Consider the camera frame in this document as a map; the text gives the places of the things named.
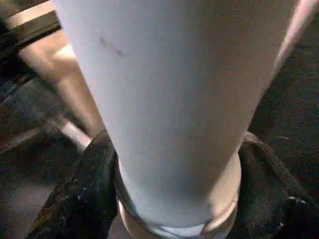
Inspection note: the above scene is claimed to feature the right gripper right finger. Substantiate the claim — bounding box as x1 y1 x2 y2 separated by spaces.
227 131 319 239

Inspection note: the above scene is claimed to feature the white plastic table leg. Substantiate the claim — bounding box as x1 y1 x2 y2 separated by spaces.
54 0 301 239

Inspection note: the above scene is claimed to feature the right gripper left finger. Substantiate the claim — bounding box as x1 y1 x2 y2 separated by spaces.
25 129 120 239

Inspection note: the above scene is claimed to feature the black work mat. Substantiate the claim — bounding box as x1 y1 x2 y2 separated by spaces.
0 20 319 239

